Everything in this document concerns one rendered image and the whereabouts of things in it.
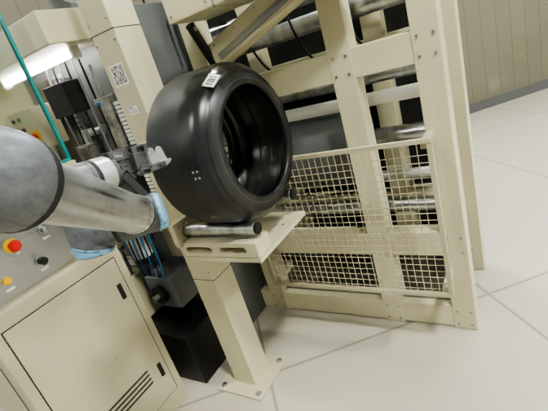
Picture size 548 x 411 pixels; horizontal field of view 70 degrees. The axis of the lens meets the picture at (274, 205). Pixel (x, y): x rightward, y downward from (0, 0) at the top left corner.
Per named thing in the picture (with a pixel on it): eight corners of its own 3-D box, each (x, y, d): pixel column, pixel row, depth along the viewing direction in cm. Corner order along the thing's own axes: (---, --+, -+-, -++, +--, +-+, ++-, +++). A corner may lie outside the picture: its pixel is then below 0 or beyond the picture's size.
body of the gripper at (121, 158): (148, 142, 106) (111, 152, 97) (157, 172, 108) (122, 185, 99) (130, 145, 110) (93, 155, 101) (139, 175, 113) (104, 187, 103)
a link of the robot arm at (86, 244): (119, 252, 90) (99, 201, 88) (69, 268, 90) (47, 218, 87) (129, 241, 99) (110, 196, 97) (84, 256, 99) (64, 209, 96)
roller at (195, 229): (182, 223, 153) (191, 224, 156) (181, 235, 152) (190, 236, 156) (255, 220, 133) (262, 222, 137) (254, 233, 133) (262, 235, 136)
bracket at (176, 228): (176, 248, 153) (166, 226, 149) (232, 203, 183) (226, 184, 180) (182, 248, 151) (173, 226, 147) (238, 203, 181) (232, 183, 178)
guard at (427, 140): (273, 285, 213) (233, 165, 189) (275, 283, 214) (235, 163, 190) (454, 298, 163) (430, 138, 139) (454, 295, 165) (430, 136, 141)
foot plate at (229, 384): (217, 389, 196) (215, 386, 195) (245, 351, 216) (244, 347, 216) (261, 401, 181) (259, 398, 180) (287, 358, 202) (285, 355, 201)
